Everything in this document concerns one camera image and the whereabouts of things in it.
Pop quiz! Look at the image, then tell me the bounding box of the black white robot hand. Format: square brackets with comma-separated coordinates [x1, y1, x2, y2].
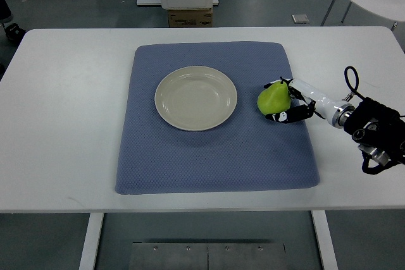
[264, 77, 354, 128]

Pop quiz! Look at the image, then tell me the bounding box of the beige round plate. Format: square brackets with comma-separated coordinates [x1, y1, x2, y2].
[154, 66, 238, 132]

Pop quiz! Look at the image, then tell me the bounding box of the white right table leg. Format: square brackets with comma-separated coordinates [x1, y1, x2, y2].
[311, 210, 338, 270]

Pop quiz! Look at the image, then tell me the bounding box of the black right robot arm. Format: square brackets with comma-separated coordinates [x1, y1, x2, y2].
[335, 97, 404, 175]

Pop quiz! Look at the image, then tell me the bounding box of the green pear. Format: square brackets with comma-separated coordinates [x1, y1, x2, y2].
[257, 78, 290, 115]

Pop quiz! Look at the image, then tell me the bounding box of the white left table leg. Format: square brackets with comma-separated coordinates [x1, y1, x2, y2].
[78, 212, 104, 270]

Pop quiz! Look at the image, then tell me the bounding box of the grey floor socket plate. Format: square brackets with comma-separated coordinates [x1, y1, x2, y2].
[291, 14, 310, 25]

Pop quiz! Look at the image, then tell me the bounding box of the person in dark trousers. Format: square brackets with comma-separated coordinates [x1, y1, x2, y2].
[0, 0, 26, 44]

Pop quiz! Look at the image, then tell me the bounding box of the white table leg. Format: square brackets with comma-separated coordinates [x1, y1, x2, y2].
[311, 210, 338, 270]
[78, 212, 104, 270]

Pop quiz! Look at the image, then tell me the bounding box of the metal floor plate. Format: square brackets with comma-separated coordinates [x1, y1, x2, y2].
[128, 243, 288, 269]

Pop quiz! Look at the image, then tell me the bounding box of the brown cardboard box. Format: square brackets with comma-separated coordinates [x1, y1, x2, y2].
[167, 8, 213, 28]

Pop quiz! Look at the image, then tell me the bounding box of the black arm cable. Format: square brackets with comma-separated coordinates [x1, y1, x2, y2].
[344, 66, 368, 102]

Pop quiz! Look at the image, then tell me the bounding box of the blue textured mat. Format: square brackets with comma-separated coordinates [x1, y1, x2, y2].
[115, 42, 320, 195]

